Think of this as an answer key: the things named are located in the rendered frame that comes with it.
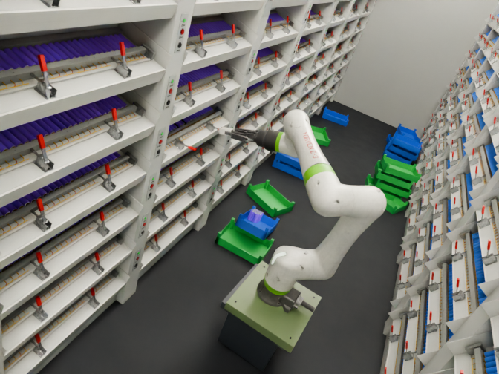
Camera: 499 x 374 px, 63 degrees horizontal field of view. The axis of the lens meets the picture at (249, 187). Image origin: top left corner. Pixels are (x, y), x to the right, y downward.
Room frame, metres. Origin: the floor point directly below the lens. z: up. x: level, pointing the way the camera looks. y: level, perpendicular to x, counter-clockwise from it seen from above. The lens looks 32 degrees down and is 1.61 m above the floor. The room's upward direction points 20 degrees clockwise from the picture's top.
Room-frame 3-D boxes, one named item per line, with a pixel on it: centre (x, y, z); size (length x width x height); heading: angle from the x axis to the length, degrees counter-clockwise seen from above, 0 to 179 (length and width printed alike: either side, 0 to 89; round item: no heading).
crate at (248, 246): (1.93, -0.08, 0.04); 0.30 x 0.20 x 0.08; 76
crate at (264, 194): (2.49, -0.17, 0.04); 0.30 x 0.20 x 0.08; 51
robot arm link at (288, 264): (1.30, -0.26, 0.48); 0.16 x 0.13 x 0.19; 114
